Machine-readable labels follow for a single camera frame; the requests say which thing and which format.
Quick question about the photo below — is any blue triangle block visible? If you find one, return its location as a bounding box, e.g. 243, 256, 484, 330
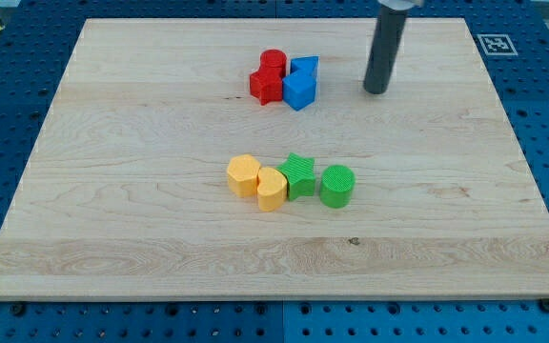
290, 55, 319, 79

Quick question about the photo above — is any yellow heart block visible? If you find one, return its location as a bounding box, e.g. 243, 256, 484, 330
257, 167, 288, 212

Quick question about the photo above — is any green star block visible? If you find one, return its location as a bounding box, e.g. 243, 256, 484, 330
276, 152, 316, 201

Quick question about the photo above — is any red cylinder block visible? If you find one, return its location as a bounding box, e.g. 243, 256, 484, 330
259, 49, 287, 78

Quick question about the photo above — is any blue cube block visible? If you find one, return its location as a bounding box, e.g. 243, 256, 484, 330
283, 71, 316, 111

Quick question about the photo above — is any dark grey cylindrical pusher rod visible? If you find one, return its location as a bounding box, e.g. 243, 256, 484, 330
363, 6, 408, 94

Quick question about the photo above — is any light wooden board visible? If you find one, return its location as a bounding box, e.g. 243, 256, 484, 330
0, 18, 549, 302

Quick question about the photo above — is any white fiducial marker tag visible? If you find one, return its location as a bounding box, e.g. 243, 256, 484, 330
477, 33, 518, 56

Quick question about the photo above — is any green cylinder block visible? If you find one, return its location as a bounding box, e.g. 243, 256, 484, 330
319, 165, 356, 209

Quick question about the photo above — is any silver rod mount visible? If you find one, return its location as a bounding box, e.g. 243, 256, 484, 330
379, 0, 424, 10

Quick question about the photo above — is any red star block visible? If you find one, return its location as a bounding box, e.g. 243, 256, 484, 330
250, 68, 284, 106

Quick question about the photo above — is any yellow hexagon block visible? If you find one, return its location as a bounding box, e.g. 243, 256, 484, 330
227, 154, 261, 197

